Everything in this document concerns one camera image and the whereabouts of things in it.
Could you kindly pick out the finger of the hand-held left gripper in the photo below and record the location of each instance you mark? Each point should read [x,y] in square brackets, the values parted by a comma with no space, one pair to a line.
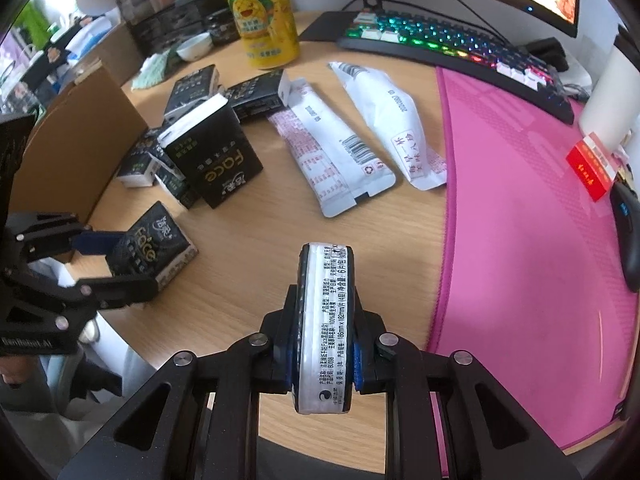
[120,292]
[92,242]

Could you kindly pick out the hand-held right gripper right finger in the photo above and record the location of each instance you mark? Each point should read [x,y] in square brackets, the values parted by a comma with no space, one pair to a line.
[358,360]

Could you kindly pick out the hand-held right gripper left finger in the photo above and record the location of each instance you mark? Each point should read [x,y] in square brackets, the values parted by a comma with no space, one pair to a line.
[285,360]

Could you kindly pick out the black pocket tissue pack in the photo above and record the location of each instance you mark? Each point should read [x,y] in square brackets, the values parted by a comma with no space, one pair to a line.
[325,330]
[150,250]

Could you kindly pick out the brown cardboard box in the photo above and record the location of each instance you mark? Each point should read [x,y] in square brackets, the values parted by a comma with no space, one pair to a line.
[85,140]

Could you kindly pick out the pile of black tissue packs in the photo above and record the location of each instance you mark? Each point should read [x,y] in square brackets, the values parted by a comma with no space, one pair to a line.
[212,160]

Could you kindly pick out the white sachet with pink print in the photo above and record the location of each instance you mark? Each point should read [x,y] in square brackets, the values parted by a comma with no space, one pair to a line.
[330,160]

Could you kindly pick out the white sachet with barcode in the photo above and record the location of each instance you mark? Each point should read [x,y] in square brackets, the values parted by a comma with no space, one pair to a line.
[390,125]

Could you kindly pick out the wooden desktop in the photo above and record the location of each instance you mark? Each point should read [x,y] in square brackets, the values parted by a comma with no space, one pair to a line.
[250,270]

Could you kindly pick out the person's left hand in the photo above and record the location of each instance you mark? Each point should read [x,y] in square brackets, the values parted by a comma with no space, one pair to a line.
[90,332]

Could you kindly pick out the green cloth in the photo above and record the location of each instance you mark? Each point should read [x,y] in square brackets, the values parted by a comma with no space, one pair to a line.
[152,72]

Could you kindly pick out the pink desk mat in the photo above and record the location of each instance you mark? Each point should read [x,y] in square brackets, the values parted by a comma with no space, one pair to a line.
[525,260]

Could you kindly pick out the blue white plastic bag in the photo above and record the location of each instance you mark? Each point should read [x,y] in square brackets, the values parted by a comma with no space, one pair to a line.
[87,35]

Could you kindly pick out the small white bowl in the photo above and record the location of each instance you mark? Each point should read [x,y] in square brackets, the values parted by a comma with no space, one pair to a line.
[194,47]

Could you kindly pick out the black drawer organiser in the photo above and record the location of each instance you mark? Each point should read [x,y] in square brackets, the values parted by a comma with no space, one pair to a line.
[160,15]

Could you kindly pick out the yellow pineapple drink can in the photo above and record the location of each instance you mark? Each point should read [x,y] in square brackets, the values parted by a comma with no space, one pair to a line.
[257,15]

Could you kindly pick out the black computer mouse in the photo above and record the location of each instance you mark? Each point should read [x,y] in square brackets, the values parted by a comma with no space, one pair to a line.
[627,240]

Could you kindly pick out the small red box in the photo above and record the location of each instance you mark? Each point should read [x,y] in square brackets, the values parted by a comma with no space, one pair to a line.
[590,167]

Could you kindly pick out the backlit black keyboard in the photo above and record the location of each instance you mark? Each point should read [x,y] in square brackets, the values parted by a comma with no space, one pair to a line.
[450,50]

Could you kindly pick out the white tumbler with black lid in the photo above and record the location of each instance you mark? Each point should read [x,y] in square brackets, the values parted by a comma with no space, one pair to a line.
[612,100]

